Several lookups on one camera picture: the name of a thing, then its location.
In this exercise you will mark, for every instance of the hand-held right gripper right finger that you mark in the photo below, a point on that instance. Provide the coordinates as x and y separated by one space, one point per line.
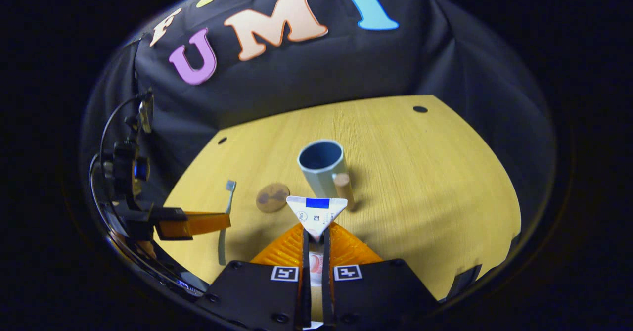
376 291

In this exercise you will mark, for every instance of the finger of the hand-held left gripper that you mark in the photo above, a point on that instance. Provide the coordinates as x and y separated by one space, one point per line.
198 224

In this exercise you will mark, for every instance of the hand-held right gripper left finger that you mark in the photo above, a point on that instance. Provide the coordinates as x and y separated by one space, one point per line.
257 296

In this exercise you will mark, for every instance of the pale green toothbrush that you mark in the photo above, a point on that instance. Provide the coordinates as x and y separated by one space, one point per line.
229 200

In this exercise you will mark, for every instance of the round brown coaster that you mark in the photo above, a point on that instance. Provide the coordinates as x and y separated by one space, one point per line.
273 197

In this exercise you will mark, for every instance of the white toothpaste tube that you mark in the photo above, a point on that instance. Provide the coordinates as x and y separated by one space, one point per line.
316 217

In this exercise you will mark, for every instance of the wooden desktop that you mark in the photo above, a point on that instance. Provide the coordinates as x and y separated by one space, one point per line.
420 182

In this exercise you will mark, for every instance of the black backdrop cloth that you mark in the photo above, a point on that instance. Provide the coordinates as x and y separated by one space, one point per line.
296 73

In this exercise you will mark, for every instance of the small black bracket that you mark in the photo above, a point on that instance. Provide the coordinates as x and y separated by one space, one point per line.
465 281

